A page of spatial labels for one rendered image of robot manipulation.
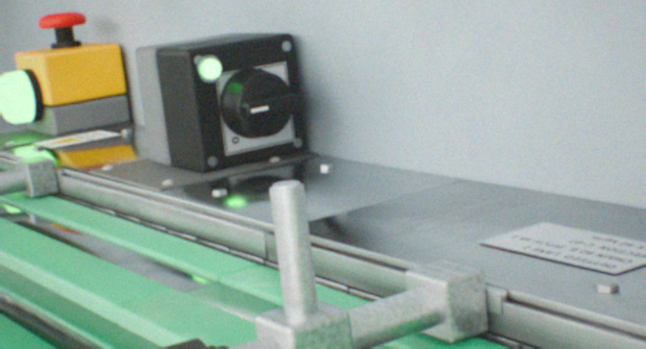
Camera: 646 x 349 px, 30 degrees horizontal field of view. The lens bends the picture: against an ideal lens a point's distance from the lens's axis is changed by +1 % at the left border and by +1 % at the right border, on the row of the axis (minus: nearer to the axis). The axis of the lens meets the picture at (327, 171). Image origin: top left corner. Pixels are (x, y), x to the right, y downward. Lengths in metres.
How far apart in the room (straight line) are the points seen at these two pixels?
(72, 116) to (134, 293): 0.46
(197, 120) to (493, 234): 0.27
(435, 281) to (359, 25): 0.30
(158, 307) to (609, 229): 0.20
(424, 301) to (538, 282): 0.05
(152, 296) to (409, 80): 0.21
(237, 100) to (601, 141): 0.25
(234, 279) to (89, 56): 0.48
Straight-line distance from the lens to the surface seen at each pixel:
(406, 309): 0.44
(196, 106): 0.74
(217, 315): 0.52
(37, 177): 0.85
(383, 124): 0.72
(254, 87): 0.73
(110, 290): 0.59
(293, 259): 0.41
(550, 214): 0.56
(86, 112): 1.02
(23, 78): 1.02
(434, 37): 0.66
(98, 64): 1.02
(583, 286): 0.45
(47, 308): 0.85
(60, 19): 1.03
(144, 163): 0.81
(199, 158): 0.75
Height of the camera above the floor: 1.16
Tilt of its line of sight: 32 degrees down
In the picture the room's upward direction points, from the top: 103 degrees counter-clockwise
